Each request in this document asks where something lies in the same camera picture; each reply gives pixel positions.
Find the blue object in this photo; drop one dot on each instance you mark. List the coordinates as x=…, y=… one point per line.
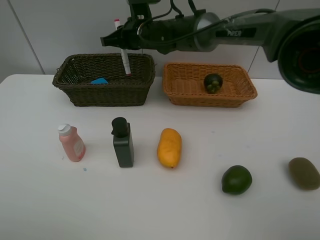
x=99, y=81

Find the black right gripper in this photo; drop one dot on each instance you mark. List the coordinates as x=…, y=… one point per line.
x=194, y=33

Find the white pink marker pen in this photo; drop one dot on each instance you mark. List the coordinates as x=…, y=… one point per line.
x=124, y=55

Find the dark brown wicker basket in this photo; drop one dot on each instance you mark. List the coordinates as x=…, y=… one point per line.
x=77, y=71

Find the dark mangosteen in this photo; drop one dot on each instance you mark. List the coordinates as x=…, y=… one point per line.
x=213, y=83

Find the black pump bottle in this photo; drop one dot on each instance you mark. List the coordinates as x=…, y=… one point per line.
x=123, y=142

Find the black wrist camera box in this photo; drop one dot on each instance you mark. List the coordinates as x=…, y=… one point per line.
x=140, y=9

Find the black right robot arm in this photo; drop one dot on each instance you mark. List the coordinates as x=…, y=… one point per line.
x=290, y=37

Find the green avocado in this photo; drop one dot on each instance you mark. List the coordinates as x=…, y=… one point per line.
x=236, y=180

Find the orange wicker basket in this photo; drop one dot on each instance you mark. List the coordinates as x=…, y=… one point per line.
x=183, y=83

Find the pink bottle white cap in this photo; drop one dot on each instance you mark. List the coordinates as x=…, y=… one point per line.
x=72, y=143

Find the yellow mango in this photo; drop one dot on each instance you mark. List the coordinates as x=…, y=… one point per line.
x=169, y=148

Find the brown kiwi fruit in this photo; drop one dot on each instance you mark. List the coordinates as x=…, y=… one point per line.
x=304, y=174

